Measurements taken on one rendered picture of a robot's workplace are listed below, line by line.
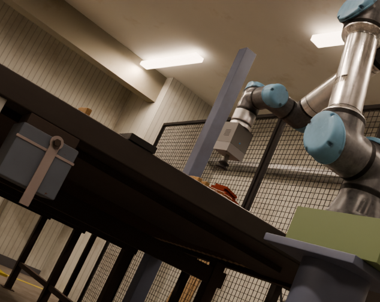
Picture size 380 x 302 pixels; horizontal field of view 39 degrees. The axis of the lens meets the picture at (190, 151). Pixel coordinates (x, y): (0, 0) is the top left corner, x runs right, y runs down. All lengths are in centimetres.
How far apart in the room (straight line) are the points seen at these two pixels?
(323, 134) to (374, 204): 21
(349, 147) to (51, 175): 69
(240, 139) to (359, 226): 64
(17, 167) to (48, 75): 630
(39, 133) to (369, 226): 74
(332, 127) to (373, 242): 28
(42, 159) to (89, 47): 570
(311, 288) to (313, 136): 36
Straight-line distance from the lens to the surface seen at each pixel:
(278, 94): 171
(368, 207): 136
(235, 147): 175
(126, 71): 704
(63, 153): 119
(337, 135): 129
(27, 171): 117
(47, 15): 667
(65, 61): 755
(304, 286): 131
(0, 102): 119
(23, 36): 738
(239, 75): 388
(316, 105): 175
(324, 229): 130
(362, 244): 123
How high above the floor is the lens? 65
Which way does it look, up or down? 14 degrees up
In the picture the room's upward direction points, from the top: 25 degrees clockwise
